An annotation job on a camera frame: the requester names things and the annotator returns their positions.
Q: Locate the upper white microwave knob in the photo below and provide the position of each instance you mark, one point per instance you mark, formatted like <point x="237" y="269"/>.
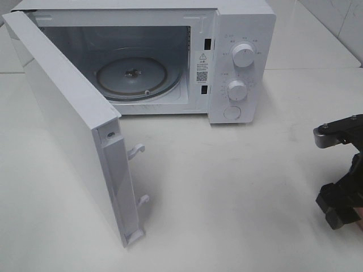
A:
<point x="243" y="54"/>

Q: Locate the white warning label sticker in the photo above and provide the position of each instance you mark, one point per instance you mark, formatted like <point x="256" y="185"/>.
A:
<point x="203" y="62"/>

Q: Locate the round white door button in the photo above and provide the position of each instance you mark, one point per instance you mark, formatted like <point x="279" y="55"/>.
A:
<point x="232" y="113"/>

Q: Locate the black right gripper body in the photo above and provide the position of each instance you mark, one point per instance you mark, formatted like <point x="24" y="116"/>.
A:
<point x="354" y="170"/>

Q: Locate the white microwave knob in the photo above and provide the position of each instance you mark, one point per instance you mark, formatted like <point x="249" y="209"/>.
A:
<point x="243" y="54"/>
<point x="236" y="90"/>

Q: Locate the white microwave oven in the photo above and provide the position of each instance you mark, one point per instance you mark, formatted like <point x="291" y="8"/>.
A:
<point x="92" y="34"/>

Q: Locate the pink round plate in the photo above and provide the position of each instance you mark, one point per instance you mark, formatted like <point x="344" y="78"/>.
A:
<point x="359" y="210"/>

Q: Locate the white microwave door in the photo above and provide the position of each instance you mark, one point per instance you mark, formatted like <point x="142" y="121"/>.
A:
<point x="84" y="124"/>

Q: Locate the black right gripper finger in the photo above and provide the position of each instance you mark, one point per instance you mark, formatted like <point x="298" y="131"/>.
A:
<point x="336" y="218"/>
<point x="342" y="196"/>

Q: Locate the lower white microwave knob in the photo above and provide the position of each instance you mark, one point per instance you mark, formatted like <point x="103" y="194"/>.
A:
<point x="236" y="90"/>

